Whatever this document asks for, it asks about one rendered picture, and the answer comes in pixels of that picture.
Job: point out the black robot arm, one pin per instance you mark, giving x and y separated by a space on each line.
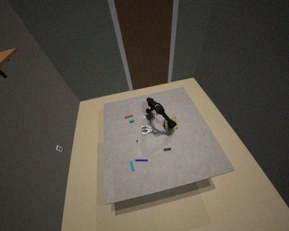
161 111

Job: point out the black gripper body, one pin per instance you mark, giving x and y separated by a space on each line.
148 110

